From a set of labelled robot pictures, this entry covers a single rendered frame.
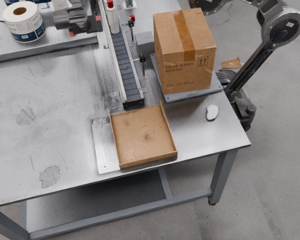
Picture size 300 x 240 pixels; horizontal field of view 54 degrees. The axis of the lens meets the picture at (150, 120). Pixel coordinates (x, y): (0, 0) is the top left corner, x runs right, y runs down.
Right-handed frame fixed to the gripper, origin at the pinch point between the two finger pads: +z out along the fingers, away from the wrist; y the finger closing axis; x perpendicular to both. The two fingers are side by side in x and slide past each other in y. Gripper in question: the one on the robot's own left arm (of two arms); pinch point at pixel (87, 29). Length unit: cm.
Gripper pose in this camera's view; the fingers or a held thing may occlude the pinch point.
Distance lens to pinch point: 140.5
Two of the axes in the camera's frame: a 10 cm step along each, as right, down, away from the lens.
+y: -9.8, 1.8, -0.4
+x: 1.8, 9.8, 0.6
